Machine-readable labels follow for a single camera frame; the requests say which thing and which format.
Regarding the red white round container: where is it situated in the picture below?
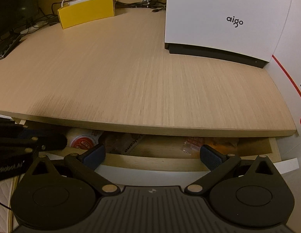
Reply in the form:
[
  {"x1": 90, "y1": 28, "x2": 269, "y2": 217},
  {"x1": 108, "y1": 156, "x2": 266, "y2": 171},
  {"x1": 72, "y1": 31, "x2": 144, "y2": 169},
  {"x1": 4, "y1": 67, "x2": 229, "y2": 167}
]
[{"x1": 66, "y1": 128, "x2": 103, "y2": 150}]

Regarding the wooden desk drawer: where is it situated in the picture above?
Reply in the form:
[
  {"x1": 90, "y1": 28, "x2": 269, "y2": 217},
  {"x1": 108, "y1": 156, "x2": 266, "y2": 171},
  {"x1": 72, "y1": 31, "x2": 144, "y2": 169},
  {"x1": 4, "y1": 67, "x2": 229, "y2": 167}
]
[{"x1": 12, "y1": 117, "x2": 300, "y2": 175}]

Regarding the black keyboard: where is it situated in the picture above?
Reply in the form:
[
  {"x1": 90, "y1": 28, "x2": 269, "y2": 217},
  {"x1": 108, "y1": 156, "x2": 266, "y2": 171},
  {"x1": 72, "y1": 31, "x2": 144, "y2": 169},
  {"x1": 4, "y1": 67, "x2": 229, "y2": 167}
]
[{"x1": 0, "y1": 34, "x2": 22, "y2": 60}]

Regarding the white red-striped carton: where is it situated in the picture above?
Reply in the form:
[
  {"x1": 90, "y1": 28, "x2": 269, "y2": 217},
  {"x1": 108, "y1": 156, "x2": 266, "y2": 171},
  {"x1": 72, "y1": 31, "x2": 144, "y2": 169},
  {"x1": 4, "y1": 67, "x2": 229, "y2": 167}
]
[{"x1": 265, "y1": 0, "x2": 301, "y2": 136}]

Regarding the yellow cardboard box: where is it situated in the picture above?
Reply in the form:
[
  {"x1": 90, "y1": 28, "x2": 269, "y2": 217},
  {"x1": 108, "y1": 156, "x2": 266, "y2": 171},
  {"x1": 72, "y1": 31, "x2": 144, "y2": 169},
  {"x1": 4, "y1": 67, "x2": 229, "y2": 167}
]
[{"x1": 57, "y1": 0, "x2": 115, "y2": 29}]

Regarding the white aigo box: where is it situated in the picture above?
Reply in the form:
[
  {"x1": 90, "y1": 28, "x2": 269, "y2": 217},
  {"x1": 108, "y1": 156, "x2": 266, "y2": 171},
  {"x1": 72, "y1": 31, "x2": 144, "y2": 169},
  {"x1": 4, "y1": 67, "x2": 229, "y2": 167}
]
[{"x1": 165, "y1": 0, "x2": 292, "y2": 68}]

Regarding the black cable bundle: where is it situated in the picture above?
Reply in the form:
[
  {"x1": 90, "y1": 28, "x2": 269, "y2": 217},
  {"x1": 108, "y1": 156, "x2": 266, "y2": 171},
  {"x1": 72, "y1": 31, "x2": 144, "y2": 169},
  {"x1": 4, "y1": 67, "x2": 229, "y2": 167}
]
[{"x1": 115, "y1": 0, "x2": 167, "y2": 14}]

